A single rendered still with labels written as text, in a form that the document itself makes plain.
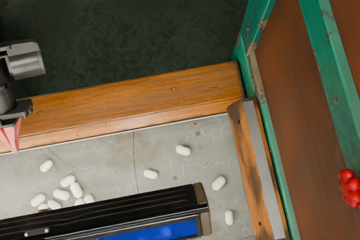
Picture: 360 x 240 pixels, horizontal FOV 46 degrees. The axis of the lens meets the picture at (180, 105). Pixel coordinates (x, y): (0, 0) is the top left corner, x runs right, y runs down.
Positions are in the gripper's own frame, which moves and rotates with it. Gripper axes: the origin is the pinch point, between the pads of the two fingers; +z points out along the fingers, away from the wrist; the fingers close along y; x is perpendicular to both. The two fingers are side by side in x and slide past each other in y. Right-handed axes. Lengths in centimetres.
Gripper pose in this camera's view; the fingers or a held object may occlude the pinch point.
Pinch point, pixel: (15, 148)
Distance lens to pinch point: 93.4
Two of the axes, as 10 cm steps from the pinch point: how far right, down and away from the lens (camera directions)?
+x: -1.2, -4.1, 9.1
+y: 9.9, -1.6, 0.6
